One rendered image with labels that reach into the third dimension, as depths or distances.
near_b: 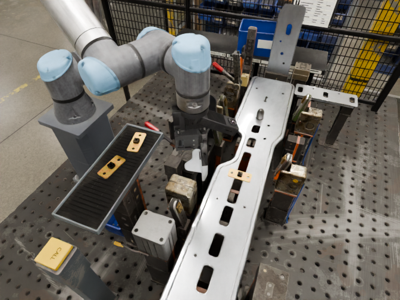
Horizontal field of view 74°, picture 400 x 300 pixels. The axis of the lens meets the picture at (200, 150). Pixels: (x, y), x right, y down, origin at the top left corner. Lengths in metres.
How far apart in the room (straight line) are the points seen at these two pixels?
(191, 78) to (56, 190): 1.06
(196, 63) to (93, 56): 0.19
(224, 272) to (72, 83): 0.78
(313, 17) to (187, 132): 1.21
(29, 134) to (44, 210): 1.66
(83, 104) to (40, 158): 1.67
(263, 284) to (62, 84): 0.87
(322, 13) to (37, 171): 2.36
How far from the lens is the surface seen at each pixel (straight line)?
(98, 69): 0.55
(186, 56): 0.52
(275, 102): 1.32
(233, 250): 0.84
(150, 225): 0.76
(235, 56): 1.21
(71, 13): 0.63
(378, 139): 1.82
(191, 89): 0.56
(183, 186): 0.85
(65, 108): 1.09
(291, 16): 1.41
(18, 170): 2.72
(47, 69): 1.03
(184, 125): 0.64
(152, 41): 0.60
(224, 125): 0.65
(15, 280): 1.32
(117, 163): 0.83
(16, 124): 3.20
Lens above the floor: 1.78
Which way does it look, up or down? 48 degrees down
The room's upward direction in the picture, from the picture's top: straight up
